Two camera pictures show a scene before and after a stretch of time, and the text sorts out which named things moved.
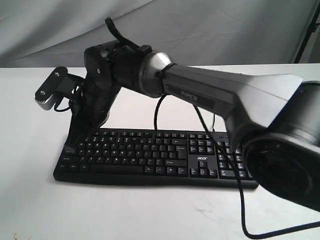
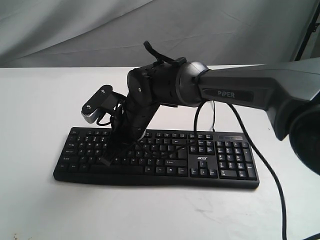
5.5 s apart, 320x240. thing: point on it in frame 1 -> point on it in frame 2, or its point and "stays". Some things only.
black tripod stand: x=311 y=28 stays
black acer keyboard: x=199 y=158 stays
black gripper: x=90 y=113 -> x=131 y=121
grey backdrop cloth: x=58 y=33 stays
